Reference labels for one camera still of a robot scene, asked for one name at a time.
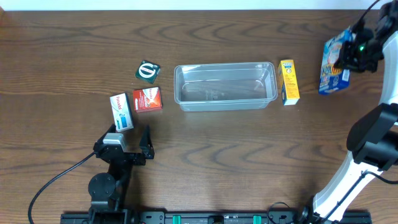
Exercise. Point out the white Panadol box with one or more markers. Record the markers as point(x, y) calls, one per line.
point(121, 112)

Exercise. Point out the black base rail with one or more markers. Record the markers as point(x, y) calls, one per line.
point(153, 217)

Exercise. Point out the blue fever patch box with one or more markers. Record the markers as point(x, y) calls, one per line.
point(331, 78)

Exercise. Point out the clear plastic container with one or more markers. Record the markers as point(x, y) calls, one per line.
point(225, 86)

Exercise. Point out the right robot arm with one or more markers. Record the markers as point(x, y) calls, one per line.
point(371, 143)

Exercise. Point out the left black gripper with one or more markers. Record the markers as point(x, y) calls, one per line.
point(147, 149)

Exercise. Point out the yellow cough syrup box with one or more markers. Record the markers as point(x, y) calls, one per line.
point(288, 82)

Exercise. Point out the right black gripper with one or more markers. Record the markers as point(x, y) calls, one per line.
point(351, 54)

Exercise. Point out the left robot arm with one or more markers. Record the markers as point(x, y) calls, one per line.
point(108, 189)

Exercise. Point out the dark green square box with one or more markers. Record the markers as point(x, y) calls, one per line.
point(147, 71)

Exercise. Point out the red medicine box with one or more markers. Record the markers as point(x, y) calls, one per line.
point(148, 99)

